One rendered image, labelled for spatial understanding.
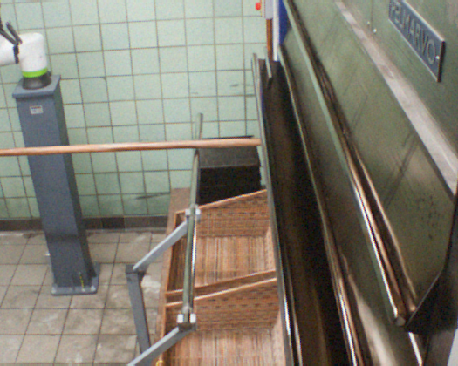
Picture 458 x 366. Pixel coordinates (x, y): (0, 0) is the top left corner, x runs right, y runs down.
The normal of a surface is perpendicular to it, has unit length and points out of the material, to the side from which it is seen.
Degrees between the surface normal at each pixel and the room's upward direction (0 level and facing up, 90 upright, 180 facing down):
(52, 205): 90
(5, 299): 0
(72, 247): 90
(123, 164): 90
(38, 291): 0
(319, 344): 9
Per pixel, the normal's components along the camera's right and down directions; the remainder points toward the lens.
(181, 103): 0.02, 0.50
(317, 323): 0.13, -0.86
